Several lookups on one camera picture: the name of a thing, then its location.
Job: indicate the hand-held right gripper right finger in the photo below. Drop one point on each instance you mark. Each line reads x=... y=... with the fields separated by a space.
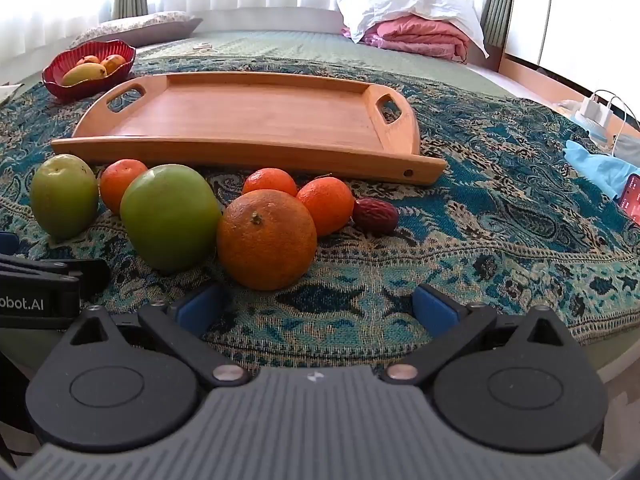
x=435 y=307

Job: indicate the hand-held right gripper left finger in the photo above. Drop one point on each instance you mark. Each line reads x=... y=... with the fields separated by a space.
x=200 y=307

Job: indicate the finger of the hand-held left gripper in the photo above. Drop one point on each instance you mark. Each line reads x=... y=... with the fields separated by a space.
x=7 y=244
x=75 y=272

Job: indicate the green apple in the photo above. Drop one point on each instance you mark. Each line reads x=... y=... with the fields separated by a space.
x=64 y=195
x=170 y=217

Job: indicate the large orange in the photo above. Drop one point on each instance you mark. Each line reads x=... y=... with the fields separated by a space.
x=267 y=240

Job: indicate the small tangerine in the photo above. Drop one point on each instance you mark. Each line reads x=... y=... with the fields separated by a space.
x=122 y=185
x=270 y=182
x=325 y=205

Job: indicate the red date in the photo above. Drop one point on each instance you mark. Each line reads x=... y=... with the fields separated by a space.
x=375 y=215

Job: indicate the wooden serving tray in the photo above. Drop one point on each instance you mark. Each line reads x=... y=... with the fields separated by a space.
x=250 y=110

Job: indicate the teal paisley blanket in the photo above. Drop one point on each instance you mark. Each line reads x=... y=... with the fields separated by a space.
x=500 y=240

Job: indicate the red scalloped bowl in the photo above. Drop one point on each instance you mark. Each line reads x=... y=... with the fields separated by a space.
x=65 y=91

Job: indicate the yellow mango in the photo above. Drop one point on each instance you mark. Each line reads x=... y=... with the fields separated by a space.
x=85 y=74

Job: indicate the small orange-yellow fruit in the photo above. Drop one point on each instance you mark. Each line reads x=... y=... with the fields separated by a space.
x=89 y=60
x=114 y=63

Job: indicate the light blue cloth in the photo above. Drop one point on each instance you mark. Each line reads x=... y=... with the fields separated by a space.
x=595 y=165

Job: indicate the smartphone with red screen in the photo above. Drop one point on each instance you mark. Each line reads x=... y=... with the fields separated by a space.
x=632 y=202

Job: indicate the round light blue base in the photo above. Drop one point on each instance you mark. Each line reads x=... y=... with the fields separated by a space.
x=582 y=124

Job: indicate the clear plastic bag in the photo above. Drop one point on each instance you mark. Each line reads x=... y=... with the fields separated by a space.
x=567 y=106

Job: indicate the floral grey pillow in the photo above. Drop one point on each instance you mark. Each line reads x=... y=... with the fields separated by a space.
x=140 y=25

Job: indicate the folded pink blanket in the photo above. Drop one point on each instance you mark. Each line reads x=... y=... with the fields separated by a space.
x=425 y=35

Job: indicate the green quilted bedspread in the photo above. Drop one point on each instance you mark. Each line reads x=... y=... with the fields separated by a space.
x=300 y=45

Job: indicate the white duvet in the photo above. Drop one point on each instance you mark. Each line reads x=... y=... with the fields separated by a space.
x=410 y=0

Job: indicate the white cabinet with wooden base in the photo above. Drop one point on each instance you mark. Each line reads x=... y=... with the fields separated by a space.
x=570 y=10

